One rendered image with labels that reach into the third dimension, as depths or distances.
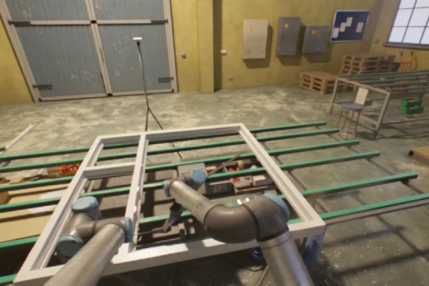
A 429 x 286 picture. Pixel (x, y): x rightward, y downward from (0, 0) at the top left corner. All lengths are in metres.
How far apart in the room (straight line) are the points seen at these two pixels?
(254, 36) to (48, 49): 5.71
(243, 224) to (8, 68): 8.03
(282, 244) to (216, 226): 0.21
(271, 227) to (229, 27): 7.14
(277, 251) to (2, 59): 8.14
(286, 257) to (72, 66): 7.39
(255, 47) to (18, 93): 6.96
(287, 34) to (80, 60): 6.14
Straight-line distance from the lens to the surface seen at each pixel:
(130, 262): 1.25
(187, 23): 7.39
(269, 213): 0.77
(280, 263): 0.81
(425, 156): 4.68
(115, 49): 7.37
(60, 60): 7.77
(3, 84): 8.57
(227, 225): 0.74
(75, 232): 0.94
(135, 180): 1.70
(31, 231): 2.12
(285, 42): 8.15
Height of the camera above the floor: 1.90
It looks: 27 degrees down
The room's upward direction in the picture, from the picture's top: 1 degrees counter-clockwise
